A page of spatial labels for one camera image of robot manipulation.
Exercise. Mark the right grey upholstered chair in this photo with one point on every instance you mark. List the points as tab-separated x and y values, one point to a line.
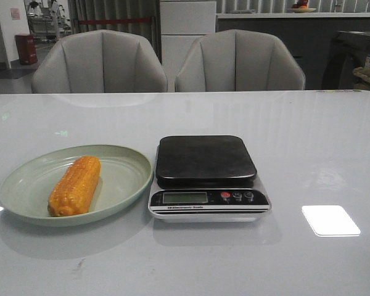
239	60

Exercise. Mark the dark appliance at right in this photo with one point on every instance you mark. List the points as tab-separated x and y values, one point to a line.
348	50

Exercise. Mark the beige cushion at right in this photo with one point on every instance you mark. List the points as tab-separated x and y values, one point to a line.
362	78

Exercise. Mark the white drawer cabinet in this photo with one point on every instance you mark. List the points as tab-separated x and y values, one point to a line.
182	22

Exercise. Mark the yellow corn cob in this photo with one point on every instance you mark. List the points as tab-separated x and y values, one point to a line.
74	192

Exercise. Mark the black silver kitchen scale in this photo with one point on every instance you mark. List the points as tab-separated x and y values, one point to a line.
208	178

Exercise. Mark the light green oval plate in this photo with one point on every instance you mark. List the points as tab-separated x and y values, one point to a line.
125	175

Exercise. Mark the grey upholstered chair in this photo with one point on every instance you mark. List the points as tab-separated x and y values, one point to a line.
239	60
101	61

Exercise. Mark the left grey upholstered chair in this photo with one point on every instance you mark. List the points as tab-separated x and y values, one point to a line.
101	61

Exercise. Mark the dark grey counter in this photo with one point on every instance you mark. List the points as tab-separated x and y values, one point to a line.
306	35

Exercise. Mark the fruit plate on counter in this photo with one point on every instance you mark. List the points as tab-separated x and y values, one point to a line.
301	6

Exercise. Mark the pink wall notice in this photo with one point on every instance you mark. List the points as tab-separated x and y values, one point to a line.
15	13

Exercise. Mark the red trash bin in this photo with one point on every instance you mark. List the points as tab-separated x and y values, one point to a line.
26	49

